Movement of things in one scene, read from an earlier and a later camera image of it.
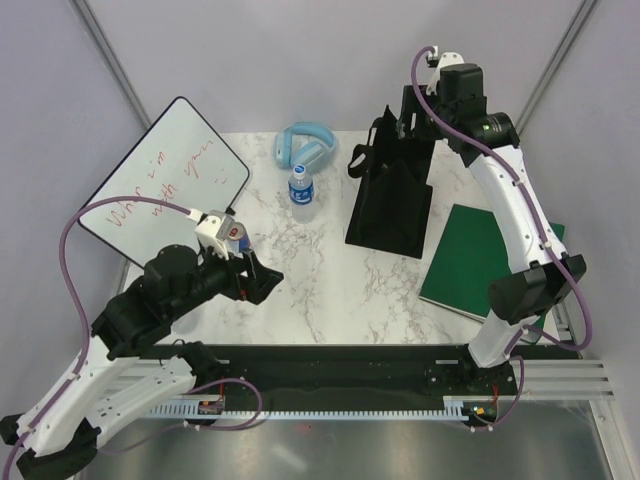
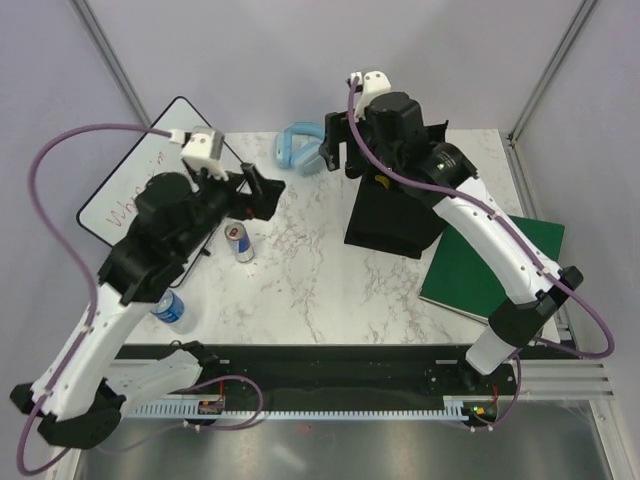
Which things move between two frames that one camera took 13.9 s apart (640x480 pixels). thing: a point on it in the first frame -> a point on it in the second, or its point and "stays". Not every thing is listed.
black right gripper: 411,104 -> 334,134
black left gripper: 263,281 -> 260,204
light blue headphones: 305,143 stays
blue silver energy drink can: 239,238 stays
